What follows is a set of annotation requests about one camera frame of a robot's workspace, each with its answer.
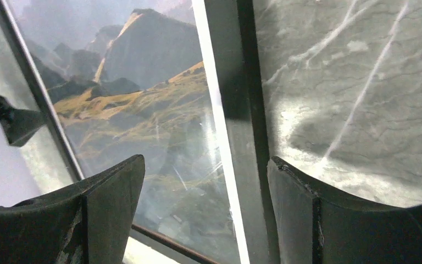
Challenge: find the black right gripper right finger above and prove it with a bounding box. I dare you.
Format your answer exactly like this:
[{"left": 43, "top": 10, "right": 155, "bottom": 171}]
[{"left": 268, "top": 156, "right": 422, "bottom": 263}]

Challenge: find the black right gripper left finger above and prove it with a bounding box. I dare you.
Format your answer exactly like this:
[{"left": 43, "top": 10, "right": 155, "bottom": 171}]
[{"left": 0, "top": 155, "right": 145, "bottom": 263}]

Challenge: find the light wooden picture frame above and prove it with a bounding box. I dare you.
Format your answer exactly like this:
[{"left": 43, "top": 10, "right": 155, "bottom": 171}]
[{"left": 0, "top": 1, "right": 279, "bottom": 263}]

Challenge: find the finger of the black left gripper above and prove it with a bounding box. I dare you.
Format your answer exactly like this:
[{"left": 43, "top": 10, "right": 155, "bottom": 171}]
[{"left": 0, "top": 96, "right": 46, "bottom": 147}]

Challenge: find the landscape photo print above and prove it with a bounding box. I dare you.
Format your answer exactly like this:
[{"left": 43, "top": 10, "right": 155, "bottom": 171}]
[{"left": 7, "top": 1, "right": 249, "bottom": 263}]

